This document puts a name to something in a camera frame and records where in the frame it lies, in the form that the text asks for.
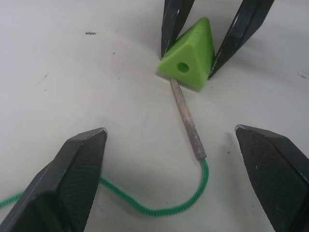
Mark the green lace with wooden tip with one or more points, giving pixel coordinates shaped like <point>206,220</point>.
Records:
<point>188,130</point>

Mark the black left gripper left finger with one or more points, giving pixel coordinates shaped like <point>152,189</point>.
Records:
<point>60,188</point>

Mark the green triangular block with hole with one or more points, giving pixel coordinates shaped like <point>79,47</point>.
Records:
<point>193,48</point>

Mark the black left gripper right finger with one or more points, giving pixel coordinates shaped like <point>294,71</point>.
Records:
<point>275,169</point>

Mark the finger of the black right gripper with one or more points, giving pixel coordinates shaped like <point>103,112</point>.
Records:
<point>243,26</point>
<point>172,21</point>

